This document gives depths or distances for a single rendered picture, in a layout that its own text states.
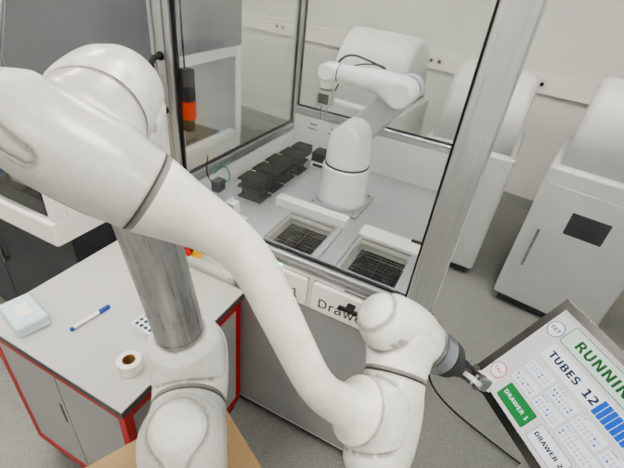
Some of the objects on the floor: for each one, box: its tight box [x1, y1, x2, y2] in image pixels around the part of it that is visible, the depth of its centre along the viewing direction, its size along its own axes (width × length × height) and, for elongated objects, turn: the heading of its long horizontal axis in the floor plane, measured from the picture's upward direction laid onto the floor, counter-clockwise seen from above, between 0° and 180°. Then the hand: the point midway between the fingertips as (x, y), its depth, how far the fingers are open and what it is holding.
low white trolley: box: [0, 241, 245, 468], centre depth 165 cm, size 58×62×76 cm
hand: (484, 381), depth 90 cm, fingers closed
